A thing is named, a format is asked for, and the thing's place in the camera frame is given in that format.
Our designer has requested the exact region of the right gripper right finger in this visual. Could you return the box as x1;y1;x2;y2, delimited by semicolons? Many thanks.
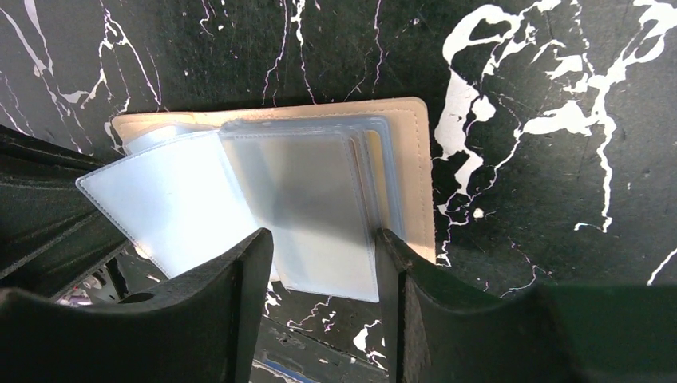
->
374;229;676;382

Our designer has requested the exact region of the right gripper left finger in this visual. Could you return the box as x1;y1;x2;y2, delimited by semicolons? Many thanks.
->
1;228;274;382

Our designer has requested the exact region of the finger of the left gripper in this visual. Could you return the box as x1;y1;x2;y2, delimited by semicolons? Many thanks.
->
1;127;128;296

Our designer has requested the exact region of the beige leather card holder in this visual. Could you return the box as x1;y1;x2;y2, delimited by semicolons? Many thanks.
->
76;97;436;302

